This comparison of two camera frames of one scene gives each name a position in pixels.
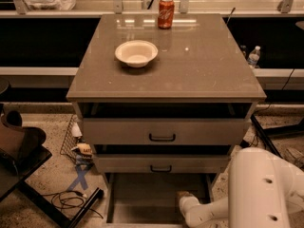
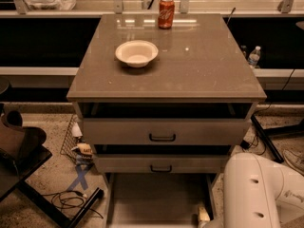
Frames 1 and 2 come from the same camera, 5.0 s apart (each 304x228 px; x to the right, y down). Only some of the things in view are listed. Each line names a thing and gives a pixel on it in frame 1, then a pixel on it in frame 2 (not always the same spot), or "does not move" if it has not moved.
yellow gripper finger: (182, 193) → (203, 215)
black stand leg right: (267, 132) does not move
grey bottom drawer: (151, 199) does not move
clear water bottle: (254, 57) does not move
